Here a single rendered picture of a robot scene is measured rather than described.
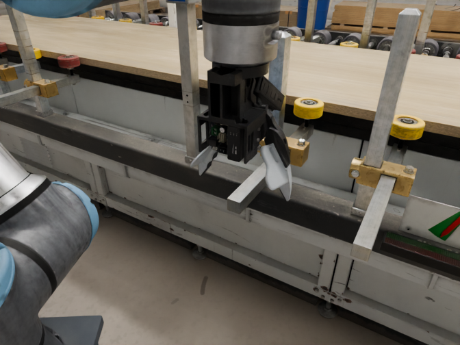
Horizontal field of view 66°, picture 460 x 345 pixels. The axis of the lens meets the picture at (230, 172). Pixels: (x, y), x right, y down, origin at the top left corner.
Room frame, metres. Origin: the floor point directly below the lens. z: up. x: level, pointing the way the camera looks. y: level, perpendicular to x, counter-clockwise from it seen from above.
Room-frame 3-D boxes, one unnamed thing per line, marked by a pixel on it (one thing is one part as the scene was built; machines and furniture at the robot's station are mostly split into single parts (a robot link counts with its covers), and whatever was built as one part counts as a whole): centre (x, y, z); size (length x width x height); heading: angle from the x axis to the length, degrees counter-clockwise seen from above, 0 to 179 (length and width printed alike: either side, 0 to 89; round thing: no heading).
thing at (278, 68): (0.83, -0.11, 0.87); 0.03 x 0.03 x 0.48; 60
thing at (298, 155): (0.81, -0.13, 0.82); 0.13 x 0.06 x 0.05; 60
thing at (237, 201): (0.75, -0.12, 0.82); 0.43 x 0.03 x 0.04; 150
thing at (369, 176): (0.69, -0.35, 0.82); 0.13 x 0.06 x 0.05; 60
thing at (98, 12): (8.76, 2.62, 0.23); 2.41 x 0.77 x 0.17; 154
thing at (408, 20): (0.70, -0.33, 0.93); 0.03 x 0.03 x 0.48; 60
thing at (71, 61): (1.43, 0.64, 0.85); 0.08 x 0.08 x 0.11
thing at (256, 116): (0.44, -0.01, 1.08); 0.09 x 0.08 x 0.12; 152
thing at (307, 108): (0.92, -0.22, 0.85); 0.08 x 0.08 x 0.11
